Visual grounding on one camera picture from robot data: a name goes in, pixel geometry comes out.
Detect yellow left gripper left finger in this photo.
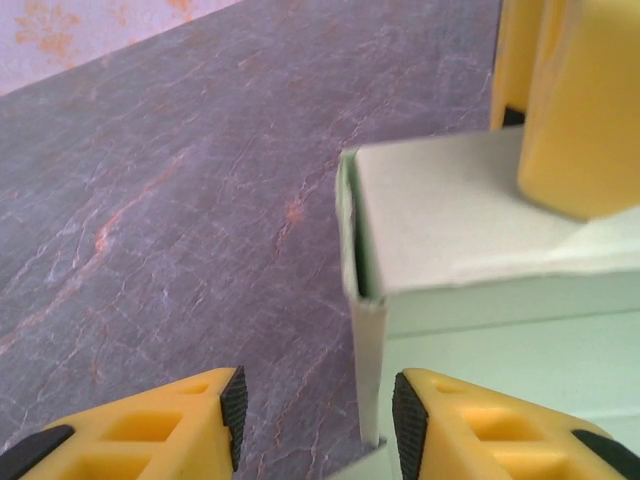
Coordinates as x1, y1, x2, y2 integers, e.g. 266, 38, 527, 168
0, 366, 248, 480

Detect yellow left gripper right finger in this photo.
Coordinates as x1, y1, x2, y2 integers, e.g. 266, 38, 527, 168
392, 368, 640, 480

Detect light green paper box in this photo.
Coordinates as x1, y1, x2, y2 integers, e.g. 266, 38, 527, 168
334, 124, 640, 480

